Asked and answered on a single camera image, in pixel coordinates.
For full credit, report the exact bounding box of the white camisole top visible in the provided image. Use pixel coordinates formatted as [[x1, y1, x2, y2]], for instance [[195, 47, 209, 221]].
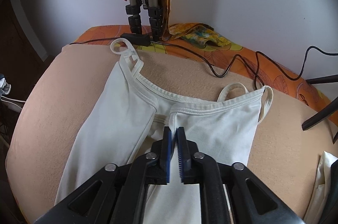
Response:
[[54, 38, 274, 224]]

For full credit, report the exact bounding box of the folded white garment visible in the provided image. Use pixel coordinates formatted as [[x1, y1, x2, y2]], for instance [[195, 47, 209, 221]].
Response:
[[304, 151, 337, 223]]

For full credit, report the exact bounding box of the beige blanket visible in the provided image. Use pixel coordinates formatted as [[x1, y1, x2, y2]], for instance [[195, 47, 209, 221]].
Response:
[[6, 45, 337, 223]]

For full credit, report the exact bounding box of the black mini tripod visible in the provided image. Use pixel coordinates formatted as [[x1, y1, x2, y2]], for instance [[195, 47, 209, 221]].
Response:
[[301, 74, 337, 131]]

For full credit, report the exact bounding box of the orange floral bed sheet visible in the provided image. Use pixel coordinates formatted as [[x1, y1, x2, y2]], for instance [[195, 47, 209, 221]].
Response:
[[70, 25, 338, 119]]

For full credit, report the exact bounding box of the white clip desk lamp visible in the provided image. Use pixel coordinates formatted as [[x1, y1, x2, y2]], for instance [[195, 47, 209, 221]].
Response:
[[0, 74, 11, 96]]

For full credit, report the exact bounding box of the yellow green floral cloth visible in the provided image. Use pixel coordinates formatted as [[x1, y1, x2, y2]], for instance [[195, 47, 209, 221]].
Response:
[[168, 23, 243, 51]]

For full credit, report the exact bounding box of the folded silver tripod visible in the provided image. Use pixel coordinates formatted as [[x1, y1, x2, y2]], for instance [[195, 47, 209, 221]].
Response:
[[125, 0, 163, 42]]

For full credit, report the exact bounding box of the white lamp cable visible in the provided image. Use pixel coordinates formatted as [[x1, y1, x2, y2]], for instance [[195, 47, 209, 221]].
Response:
[[0, 96, 26, 114]]

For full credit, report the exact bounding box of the black cable inline box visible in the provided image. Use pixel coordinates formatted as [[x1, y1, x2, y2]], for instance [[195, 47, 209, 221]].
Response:
[[120, 33, 151, 46]]

